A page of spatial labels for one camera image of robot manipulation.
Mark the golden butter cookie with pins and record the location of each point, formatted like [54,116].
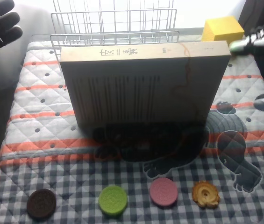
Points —
[205,194]

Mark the tan cardboard box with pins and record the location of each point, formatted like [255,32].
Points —
[143,84]

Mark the yellow foam block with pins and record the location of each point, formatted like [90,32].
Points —
[224,28]

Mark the grey quilt with bear print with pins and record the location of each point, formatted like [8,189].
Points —
[52,154]

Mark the pink sandwich cookie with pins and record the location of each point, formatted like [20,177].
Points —
[163,192]

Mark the green sandwich cookie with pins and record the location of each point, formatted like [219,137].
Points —
[113,200]

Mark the brown chocolate sandwich cookie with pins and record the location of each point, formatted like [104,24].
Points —
[41,203]

